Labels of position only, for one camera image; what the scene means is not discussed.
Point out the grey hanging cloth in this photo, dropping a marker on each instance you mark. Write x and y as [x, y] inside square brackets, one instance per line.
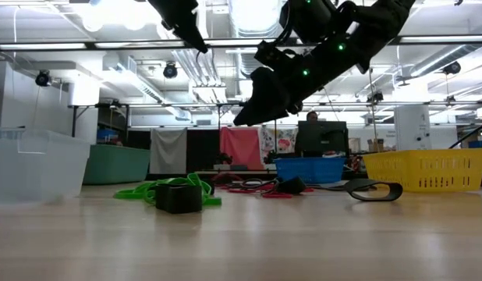
[167, 152]

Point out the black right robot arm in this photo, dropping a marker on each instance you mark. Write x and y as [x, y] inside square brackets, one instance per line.
[381, 23]

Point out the floral hanging cloth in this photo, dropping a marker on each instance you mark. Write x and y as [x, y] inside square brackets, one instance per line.
[280, 142]

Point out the blue box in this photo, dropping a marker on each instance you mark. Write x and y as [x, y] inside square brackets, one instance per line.
[479, 144]

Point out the cardboard box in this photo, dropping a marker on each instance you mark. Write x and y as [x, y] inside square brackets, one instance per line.
[377, 146]

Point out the black monitor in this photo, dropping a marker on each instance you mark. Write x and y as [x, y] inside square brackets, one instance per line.
[323, 138]

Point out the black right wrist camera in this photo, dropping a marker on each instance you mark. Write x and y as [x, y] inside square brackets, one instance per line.
[311, 19]

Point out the small background robot arm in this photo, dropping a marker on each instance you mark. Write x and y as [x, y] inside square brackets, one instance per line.
[224, 158]
[270, 157]

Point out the blue plastic basket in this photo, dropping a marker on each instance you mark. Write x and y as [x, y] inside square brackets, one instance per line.
[311, 169]

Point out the ceiling air vent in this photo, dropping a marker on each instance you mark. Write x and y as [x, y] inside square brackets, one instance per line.
[245, 62]

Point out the clear plastic bin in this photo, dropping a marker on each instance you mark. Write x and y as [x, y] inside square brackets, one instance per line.
[42, 171]

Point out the blue storage bin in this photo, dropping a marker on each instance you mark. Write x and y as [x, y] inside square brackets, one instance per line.
[106, 135]

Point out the thin wooden pole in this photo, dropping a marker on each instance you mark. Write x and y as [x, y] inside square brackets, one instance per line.
[373, 117]

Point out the thin grey rubber band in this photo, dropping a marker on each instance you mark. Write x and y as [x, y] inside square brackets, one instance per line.
[250, 180]

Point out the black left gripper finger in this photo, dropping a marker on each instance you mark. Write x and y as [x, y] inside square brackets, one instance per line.
[190, 37]
[196, 25]

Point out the black slanted rod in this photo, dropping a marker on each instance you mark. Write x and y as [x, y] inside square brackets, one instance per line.
[475, 135]

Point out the white cylindrical appliance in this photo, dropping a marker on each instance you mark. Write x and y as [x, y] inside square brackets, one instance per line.
[410, 129]

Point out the pink hanging cloth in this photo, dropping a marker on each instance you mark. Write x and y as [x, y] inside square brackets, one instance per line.
[241, 146]

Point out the green rubber band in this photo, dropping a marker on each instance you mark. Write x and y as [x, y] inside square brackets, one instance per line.
[192, 177]
[126, 194]
[213, 201]

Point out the long ceiling light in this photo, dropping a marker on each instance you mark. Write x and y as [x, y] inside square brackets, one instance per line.
[233, 41]
[42, 46]
[444, 39]

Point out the teal plastic basket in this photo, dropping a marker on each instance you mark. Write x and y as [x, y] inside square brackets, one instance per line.
[116, 164]

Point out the black ceiling camera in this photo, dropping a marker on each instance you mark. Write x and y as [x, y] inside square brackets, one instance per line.
[43, 79]
[375, 97]
[452, 68]
[170, 71]

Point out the yellow plastic basket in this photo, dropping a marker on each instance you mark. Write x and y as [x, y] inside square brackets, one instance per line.
[420, 183]

